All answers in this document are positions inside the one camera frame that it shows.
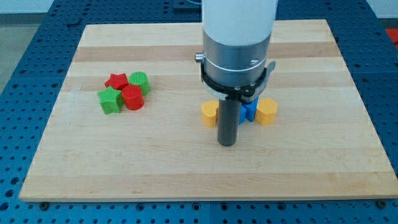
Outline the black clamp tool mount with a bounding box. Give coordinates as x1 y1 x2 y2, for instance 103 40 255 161
200 61 276 104

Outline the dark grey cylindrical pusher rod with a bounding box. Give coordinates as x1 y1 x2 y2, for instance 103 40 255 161
218 100 241 146

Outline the red cylinder block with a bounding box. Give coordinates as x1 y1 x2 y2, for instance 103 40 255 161
121 85 144 110

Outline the green cylinder block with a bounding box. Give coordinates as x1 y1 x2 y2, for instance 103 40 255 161
128 71 151 95

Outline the blue block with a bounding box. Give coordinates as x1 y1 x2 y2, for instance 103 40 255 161
239 98 259 124

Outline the yellow hexagon block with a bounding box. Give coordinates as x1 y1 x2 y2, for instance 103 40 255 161
255 98 278 125

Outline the red star block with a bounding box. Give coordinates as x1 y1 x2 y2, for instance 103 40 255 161
104 73 129 90

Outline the blue perforated table plate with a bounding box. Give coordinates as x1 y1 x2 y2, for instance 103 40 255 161
1 0 397 223

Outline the wooden board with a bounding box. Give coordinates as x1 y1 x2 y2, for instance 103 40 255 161
19 19 397 202

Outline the green star block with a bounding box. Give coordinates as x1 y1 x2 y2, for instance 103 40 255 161
97 86 124 114

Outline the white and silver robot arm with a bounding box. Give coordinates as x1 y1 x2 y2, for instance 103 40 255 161
195 0 278 146

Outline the yellow heart block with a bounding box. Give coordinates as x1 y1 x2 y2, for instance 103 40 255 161
201 100 219 128

